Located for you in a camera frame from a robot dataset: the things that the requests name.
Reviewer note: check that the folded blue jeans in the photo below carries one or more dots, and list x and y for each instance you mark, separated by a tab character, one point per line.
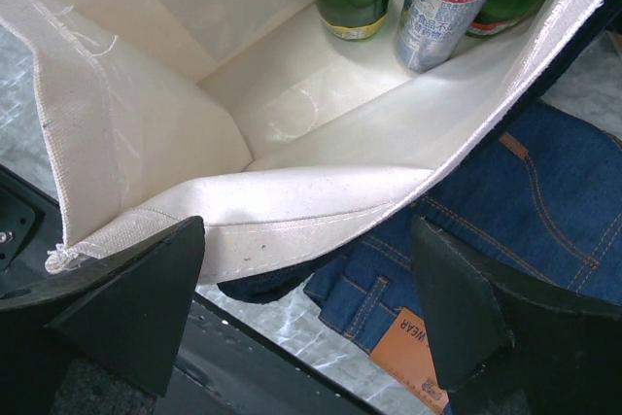
543	197

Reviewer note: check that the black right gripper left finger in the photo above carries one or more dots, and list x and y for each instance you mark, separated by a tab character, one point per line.
125	314

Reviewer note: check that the beige canvas tote bag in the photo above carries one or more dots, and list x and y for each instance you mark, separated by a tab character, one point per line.
286	141

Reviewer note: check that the silver can red tab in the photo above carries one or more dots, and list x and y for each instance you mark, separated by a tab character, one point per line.
444	7

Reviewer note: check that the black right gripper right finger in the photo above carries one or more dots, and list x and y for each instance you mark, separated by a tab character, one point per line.
504	342

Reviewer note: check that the black base bar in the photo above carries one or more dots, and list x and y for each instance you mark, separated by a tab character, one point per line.
222	366

